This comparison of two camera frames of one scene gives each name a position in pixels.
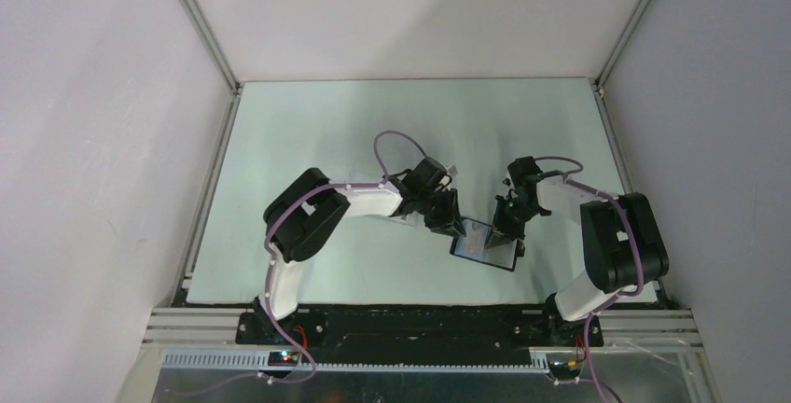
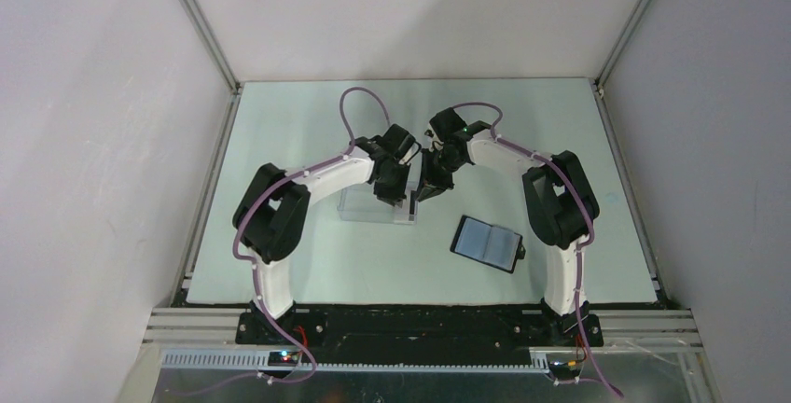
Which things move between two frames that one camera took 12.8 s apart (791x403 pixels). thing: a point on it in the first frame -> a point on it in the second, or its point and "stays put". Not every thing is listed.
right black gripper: x=502 y=232 -> x=428 y=191
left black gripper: x=450 y=221 -> x=394 y=197
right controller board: x=564 y=370 stays put
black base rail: x=414 y=333 stays put
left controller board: x=283 y=358 stays put
